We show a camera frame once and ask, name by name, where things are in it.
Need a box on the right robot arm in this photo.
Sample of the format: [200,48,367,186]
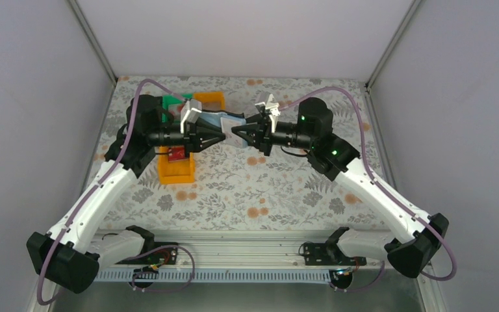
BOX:
[231,97,449,278]

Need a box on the aluminium rail frame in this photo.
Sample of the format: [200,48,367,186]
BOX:
[45,230,432,270]

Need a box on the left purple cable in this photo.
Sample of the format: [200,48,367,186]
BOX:
[36,79,188,307]

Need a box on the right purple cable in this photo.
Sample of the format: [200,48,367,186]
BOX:
[277,86,458,282]

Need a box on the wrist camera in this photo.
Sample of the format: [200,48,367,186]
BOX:
[180,98,202,134]
[255,92,281,122]

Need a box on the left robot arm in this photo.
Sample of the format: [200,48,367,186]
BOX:
[27,95,225,293]

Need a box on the far orange storage bin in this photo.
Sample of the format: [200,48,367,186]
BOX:
[192,92,225,111]

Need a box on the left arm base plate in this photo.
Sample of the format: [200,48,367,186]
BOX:
[116,242,178,265]

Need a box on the floral table mat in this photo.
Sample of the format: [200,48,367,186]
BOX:
[101,76,385,231]

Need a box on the red VIP card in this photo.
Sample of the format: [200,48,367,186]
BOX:
[167,146,190,163]

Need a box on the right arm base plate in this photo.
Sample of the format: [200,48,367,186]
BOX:
[298,241,367,267]

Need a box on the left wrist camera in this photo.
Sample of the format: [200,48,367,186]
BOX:
[180,98,202,134]

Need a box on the purple cable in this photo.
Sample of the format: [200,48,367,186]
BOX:
[36,79,188,307]
[277,86,458,282]

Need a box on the orange storage bin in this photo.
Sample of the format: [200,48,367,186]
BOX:
[192,92,225,111]
[157,147,196,185]

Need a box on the near orange storage bin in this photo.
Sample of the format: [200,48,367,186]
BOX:
[157,147,196,185]

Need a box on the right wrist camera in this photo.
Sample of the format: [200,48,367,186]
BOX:
[255,92,281,122]

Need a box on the white floral card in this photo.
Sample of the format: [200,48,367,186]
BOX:
[220,118,246,148]

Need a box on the green storage bin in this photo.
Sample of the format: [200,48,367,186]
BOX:
[162,95,185,124]

